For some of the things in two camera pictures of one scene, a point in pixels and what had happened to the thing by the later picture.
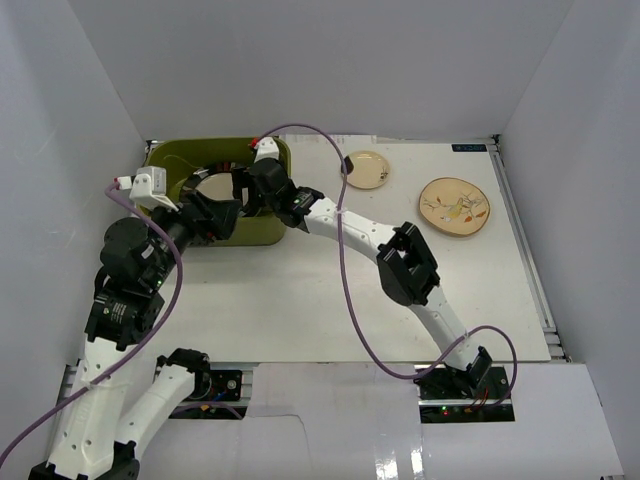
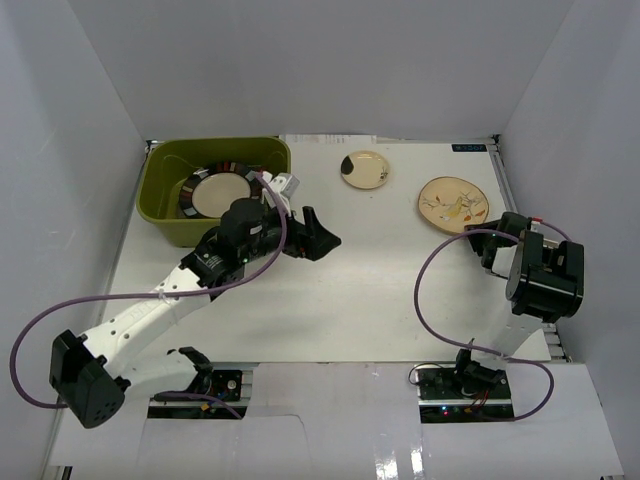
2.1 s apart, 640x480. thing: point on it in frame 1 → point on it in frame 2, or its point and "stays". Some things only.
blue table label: [469, 147] stays
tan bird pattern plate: [454, 205] stays
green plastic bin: [180, 158] stays
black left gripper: [198, 215] → [298, 236]
